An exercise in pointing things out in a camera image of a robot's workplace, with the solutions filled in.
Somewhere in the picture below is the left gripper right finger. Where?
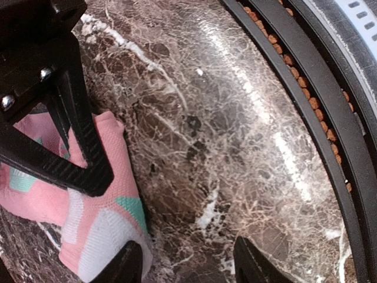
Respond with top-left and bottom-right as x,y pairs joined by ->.
233,236 -> 292,283

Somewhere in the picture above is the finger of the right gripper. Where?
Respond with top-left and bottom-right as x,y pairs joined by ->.
1,1 -> 114,197

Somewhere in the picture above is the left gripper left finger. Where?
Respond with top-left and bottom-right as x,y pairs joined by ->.
91,241 -> 143,283

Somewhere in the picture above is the pink patterned sock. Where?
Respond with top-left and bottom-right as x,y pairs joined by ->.
0,110 -> 154,283

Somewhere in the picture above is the white slotted cable duct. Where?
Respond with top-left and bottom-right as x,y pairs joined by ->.
336,0 -> 376,49

